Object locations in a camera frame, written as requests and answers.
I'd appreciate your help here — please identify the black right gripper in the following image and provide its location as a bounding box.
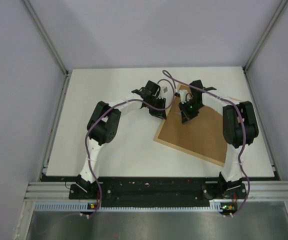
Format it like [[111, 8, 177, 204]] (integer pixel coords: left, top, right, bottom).
[[177, 99, 203, 124]]

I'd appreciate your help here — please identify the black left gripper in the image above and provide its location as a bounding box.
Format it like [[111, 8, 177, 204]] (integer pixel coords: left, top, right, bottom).
[[147, 96, 166, 120]]

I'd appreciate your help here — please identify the wooden picture frame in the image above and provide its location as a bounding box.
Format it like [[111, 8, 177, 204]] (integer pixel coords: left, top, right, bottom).
[[154, 97, 228, 167]]

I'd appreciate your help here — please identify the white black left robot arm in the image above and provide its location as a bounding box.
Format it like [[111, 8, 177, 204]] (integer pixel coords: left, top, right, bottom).
[[76, 80, 169, 199]]

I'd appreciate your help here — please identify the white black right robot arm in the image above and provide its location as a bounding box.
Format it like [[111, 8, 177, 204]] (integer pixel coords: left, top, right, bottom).
[[174, 80, 259, 200]]

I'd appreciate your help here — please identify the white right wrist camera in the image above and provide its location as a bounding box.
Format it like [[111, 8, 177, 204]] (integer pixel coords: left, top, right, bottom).
[[175, 89, 192, 104]]

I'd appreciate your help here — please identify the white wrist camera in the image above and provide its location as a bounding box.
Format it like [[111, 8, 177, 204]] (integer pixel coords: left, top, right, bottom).
[[175, 89, 192, 104], [158, 86, 169, 99]]

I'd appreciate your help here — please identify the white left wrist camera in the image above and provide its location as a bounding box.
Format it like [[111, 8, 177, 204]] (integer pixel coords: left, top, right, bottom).
[[158, 86, 169, 99]]

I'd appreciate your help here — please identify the aluminium right table rail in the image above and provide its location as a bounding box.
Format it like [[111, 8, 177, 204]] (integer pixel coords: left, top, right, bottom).
[[242, 67, 284, 181]]

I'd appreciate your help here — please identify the aluminium table rail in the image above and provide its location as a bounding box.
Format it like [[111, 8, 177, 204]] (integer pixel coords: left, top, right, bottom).
[[36, 72, 72, 182], [242, 67, 284, 181]]

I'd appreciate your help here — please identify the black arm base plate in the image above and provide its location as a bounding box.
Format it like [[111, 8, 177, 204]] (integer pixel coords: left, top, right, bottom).
[[69, 176, 247, 200]]

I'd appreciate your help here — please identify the white slotted cable duct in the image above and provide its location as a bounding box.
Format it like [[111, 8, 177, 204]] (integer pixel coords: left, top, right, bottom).
[[34, 200, 237, 213]]

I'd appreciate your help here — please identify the aluminium left table rail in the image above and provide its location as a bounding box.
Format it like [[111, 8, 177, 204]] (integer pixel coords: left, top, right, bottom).
[[36, 72, 72, 182]]

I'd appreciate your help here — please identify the aluminium front rail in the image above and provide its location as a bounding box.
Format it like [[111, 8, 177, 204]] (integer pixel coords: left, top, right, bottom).
[[24, 181, 288, 202]]

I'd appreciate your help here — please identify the aluminium right corner post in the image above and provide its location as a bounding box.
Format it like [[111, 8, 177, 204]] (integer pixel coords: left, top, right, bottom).
[[243, 0, 288, 74]]

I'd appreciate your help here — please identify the aluminium corner post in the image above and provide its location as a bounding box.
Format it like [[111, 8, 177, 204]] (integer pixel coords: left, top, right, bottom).
[[20, 0, 69, 76], [243, 0, 288, 74]]

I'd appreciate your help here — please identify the aluminium left corner post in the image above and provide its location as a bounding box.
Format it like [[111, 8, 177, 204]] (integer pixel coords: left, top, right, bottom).
[[20, 0, 69, 76]]

